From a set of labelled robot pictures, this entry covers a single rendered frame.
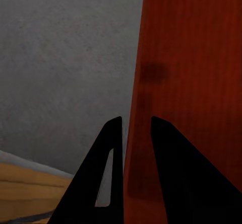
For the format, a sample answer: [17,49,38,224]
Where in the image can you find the storage box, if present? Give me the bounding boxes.
[123,0,242,224]

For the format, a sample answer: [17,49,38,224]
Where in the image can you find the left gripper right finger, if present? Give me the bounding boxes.
[150,116,242,224]

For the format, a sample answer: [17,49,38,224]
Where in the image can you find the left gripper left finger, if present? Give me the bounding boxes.
[47,116,124,224]

